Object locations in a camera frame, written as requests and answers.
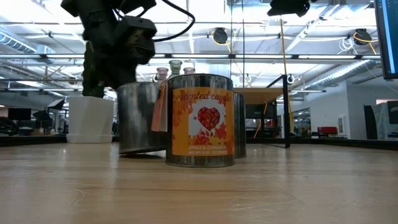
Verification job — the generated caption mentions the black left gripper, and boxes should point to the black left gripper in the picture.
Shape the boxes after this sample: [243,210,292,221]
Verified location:
[93,18,137,90]

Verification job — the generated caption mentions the silver ribbed candle tin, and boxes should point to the silver ribbed candle tin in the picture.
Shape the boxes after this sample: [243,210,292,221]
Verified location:
[116,81,169,156]
[233,91,248,159]

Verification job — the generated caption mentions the scented candle tin orange label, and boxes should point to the scented candle tin orange label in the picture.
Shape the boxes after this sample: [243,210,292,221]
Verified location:
[165,73,236,169]

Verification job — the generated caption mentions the orange paper tag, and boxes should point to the orange paper tag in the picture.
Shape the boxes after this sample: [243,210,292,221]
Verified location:
[150,80,169,133]

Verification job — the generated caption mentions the white planter pot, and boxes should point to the white planter pot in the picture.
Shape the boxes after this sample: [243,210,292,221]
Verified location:
[65,95,115,144]

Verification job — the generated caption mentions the black studio softbox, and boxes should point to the black studio softbox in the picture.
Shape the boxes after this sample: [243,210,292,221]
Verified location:
[46,98,66,111]

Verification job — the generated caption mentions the black studio umbrella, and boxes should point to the black studio umbrella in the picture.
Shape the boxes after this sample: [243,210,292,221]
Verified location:
[32,110,54,129]

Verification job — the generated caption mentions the dark computer monitor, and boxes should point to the dark computer monitor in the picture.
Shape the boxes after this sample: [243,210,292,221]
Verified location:
[7,107,32,121]

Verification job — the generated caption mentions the red box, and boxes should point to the red box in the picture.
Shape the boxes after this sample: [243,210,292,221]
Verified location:
[317,126,339,136]

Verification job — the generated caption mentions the dark standing panel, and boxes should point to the dark standing panel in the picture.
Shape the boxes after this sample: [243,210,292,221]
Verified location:
[363,105,379,141]

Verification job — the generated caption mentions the large black monitor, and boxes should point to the large black monitor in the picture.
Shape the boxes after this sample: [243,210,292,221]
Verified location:
[374,0,398,80]

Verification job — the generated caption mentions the dark display screen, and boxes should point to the dark display screen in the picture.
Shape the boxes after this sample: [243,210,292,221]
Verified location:
[386,100,398,126]

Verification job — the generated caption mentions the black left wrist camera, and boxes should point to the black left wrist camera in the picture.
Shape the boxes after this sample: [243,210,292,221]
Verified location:
[111,15,158,66]

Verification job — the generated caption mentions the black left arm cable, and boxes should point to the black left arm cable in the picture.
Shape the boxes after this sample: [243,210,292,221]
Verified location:
[152,0,197,44]

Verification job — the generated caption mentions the black ceiling cord reel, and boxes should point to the black ceiling cord reel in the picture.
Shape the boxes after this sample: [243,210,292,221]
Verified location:
[211,27,229,45]
[353,27,373,47]

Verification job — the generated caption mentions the silver ventilation duct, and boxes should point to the silver ventilation duct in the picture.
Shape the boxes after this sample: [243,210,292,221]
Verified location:
[0,30,40,54]
[306,58,377,90]

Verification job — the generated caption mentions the wooden shelf black metal frame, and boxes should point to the wooden shelf black metal frame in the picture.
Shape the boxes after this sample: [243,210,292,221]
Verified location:
[233,73,292,149]

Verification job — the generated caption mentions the yellow hanging cord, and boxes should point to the yellow hanging cord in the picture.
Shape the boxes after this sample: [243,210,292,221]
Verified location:
[279,17,295,135]

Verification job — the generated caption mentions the white wall frame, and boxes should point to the white wall frame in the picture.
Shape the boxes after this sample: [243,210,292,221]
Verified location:
[337,115,346,135]

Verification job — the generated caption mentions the white wire bundle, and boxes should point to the white wire bundle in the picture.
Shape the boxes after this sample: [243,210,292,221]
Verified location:
[338,36,356,56]

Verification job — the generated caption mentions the black aluminium rig frame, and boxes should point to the black aluminium rig frame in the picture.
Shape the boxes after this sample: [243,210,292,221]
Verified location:
[0,134,398,151]

